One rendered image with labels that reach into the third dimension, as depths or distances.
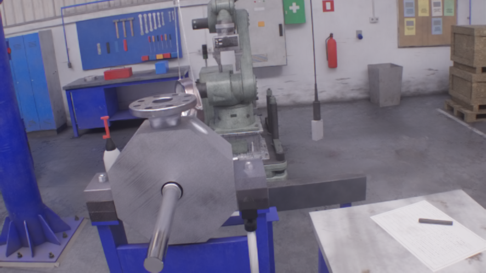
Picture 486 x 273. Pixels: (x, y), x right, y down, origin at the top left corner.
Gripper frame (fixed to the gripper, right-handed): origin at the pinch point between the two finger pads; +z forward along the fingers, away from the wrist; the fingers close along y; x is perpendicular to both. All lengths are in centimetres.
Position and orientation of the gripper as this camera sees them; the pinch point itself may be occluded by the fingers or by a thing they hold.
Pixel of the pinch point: (229, 67)
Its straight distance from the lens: 347.0
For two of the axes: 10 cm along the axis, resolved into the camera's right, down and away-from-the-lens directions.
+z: 0.9, 9.5, 3.0
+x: 0.3, 2.9, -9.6
